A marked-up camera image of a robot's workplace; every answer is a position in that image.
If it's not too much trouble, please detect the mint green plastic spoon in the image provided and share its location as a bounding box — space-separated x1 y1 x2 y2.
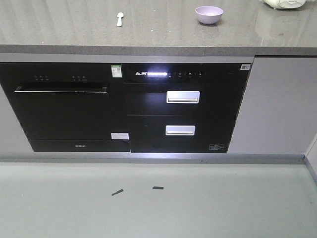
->
116 12 124 27

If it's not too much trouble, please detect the purple plastic bowl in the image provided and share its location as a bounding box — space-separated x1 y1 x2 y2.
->
195 6 224 25

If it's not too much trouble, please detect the black disinfection cabinet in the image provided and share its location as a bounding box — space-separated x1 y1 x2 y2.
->
122 63 251 153

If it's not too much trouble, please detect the black tape strip left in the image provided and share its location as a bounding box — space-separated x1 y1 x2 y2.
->
111 189 124 196

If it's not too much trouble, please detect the black built-in dishwasher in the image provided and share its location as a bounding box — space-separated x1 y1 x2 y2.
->
0 62 130 152

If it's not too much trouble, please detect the grey cabinet door right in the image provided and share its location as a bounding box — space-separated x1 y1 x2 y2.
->
228 57 317 154

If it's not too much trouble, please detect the grey cabinet door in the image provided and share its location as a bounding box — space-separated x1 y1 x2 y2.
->
0 87 33 152
228 57 317 154

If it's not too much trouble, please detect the grey cabinet door left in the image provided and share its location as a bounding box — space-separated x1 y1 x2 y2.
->
0 87 33 152

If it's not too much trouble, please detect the white blender appliance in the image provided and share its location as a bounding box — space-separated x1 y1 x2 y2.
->
263 0 306 9

